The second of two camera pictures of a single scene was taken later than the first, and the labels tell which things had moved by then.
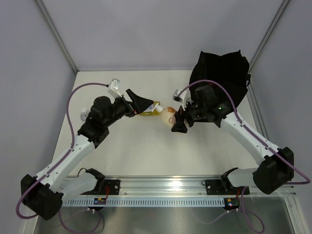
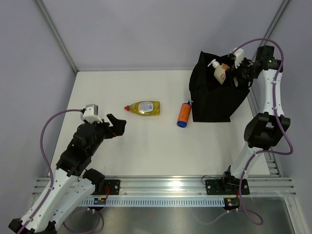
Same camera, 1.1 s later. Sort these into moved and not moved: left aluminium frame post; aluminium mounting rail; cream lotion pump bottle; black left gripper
Moved: black left gripper; cream lotion pump bottle
Not moved: left aluminium frame post; aluminium mounting rail
